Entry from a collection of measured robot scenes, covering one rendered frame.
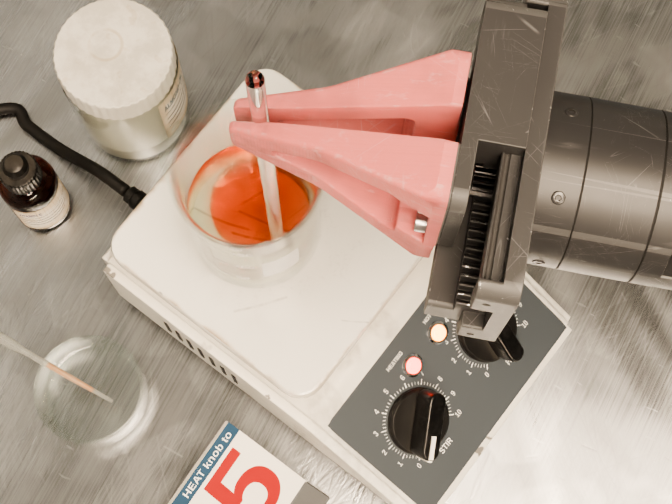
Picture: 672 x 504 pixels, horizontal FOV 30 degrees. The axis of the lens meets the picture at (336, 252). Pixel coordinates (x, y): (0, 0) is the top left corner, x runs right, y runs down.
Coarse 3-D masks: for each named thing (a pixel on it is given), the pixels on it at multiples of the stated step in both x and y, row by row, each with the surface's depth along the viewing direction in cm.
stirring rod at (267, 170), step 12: (252, 72) 37; (252, 84) 37; (264, 84) 38; (252, 96) 38; (264, 96) 39; (252, 108) 39; (264, 108) 39; (252, 120) 40; (264, 120) 40; (264, 168) 45; (264, 180) 46; (276, 180) 47; (264, 192) 48; (276, 192) 48; (276, 204) 49; (276, 216) 51; (276, 228) 52
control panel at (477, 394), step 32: (416, 320) 59; (448, 320) 60; (544, 320) 62; (384, 352) 59; (416, 352) 60; (448, 352) 60; (544, 352) 62; (384, 384) 59; (416, 384) 60; (448, 384) 60; (480, 384) 61; (512, 384) 62; (352, 416) 58; (384, 416) 59; (480, 416) 61; (352, 448) 59; (384, 448) 59; (448, 448) 61; (416, 480) 60; (448, 480) 61
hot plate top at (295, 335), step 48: (240, 96) 60; (144, 240) 58; (336, 240) 58; (384, 240) 58; (192, 288) 57; (240, 288) 57; (288, 288) 57; (336, 288) 57; (384, 288) 57; (240, 336) 57; (288, 336) 57; (336, 336) 57; (288, 384) 56
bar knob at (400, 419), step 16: (400, 400) 59; (416, 400) 59; (432, 400) 58; (400, 416) 59; (416, 416) 59; (432, 416) 58; (448, 416) 60; (400, 432) 59; (416, 432) 59; (432, 432) 58; (400, 448) 59; (416, 448) 59; (432, 448) 58
